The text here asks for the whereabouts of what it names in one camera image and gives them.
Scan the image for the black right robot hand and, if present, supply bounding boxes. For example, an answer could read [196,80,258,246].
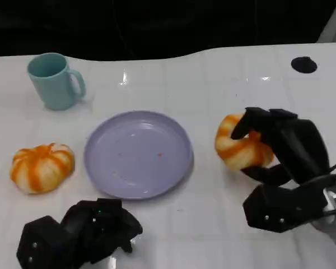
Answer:
[230,106,332,187]

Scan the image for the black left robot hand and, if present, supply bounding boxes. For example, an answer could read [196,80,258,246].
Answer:
[60,197,144,266]

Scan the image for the lilac plate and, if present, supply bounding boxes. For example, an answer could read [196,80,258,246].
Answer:
[83,110,194,200]

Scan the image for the black table grommet hole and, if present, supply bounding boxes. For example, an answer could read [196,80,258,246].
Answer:
[290,56,318,74]

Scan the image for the pale green mug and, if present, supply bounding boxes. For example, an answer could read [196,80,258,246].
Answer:
[26,53,87,111]

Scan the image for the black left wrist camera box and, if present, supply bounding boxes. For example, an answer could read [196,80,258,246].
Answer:
[16,215,73,269]

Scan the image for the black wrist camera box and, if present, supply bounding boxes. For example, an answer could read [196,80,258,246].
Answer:
[242,173,336,234]
[16,215,73,269]

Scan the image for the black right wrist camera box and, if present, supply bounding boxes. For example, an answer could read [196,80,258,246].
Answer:
[242,173,336,234]

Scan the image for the grey metal frame bar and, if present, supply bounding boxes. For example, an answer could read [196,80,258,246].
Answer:
[318,0,336,43]

